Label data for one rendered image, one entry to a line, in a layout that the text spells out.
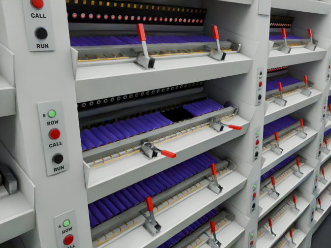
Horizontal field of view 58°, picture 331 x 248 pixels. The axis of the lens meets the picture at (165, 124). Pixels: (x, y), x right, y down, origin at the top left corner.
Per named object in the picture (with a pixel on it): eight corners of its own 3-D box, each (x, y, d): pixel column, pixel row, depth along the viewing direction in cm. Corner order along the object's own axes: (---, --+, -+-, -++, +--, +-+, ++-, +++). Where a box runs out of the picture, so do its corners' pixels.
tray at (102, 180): (245, 133, 99) (256, 108, 94) (83, 206, 57) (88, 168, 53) (200, 106, 110) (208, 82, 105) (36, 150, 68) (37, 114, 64)
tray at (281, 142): (314, 139, 152) (327, 115, 146) (256, 178, 111) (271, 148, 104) (279, 120, 163) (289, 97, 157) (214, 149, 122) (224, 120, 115)
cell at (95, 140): (88, 134, 70) (104, 149, 66) (81, 136, 68) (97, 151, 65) (88, 128, 69) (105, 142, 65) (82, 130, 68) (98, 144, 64)
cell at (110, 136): (103, 130, 73) (118, 144, 69) (96, 132, 71) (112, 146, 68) (104, 124, 72) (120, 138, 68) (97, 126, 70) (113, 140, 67)
